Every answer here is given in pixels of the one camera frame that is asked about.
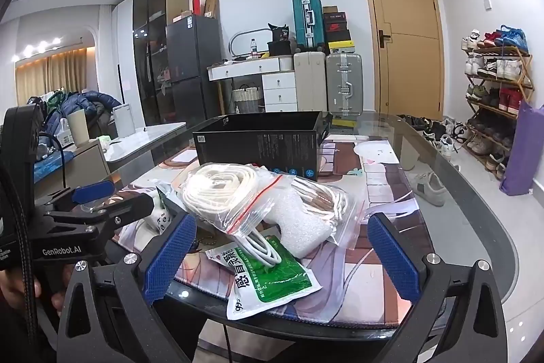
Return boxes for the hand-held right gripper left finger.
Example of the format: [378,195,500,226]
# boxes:
[53,212,198,363]

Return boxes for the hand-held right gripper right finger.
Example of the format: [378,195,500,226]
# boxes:
[367,212,509,363]

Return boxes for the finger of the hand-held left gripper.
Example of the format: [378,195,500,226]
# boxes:
[35,180,116,215]
[64,193,155,238]

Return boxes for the small white green packet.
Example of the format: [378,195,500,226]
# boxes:
[155,184,188,237]

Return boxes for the zip bag of white cables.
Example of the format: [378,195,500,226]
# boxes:
[238,171,367,245]

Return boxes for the zip bag of white cord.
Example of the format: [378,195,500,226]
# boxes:
[181,162,284,237]

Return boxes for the white foam piece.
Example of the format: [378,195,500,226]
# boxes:
[259,193,337,260]

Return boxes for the green white medicine packet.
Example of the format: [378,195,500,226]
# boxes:
[205,233,326,320]

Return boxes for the black cardboard box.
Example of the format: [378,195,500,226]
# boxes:
[192,111,334,182]

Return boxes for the person's left hand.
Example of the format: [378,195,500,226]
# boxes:
[0,261,75,327]

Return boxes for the pale tumbler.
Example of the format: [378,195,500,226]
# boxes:
[67,109,90,147]

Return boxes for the white side table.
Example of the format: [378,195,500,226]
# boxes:
[104,121,188,177]

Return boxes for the printed desk mat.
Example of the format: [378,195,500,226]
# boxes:
[114,132,437,324]

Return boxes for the white air purifier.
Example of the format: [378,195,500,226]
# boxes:
[112,104,136,138]

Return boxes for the white sneaker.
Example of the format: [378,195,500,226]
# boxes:
[413,171,447,207]

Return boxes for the blue down jacket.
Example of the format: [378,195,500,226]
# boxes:
[42,90,122,135]

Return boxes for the beige curtains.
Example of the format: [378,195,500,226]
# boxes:
[15,46,88,96]

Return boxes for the pile of floor shoes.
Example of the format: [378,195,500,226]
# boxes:
[397,114,469,160]

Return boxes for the dark glass cabinet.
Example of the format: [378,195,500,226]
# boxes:
[132,0,190,126]

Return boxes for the dark grey fridge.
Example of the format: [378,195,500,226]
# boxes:
[165,15,224,122]

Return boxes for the wicker basket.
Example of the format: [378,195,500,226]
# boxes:
[232,84,262,114]

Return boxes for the purple bag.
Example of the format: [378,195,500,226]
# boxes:
[499,99,544,196]

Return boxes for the silver suitcase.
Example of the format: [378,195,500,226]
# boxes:
[325,52,364,117]

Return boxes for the white vanity desk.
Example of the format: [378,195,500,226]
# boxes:
[207,56,299,114]

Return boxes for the rows of assorted shoes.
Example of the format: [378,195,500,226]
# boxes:
[461,27,532,177]

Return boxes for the beige suitcase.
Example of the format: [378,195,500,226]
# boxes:
[293,52,328,113]

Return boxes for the wooden shoe rack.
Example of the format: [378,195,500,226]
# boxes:
[461,44,535,177]

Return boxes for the black bag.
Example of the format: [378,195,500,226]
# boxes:
[267,23,296,56]

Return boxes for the black red shoe box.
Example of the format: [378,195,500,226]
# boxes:
[323,12,350,32]

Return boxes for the blue bag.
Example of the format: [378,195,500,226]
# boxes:
[499,25,529,53]

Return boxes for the teal suitcase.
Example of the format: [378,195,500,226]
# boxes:
[291,0,326,51]

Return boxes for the wooden door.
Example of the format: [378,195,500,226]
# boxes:
[359,0,445,118]

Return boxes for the oval metal mirror frame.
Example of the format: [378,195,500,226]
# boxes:
[229,29,275,58]

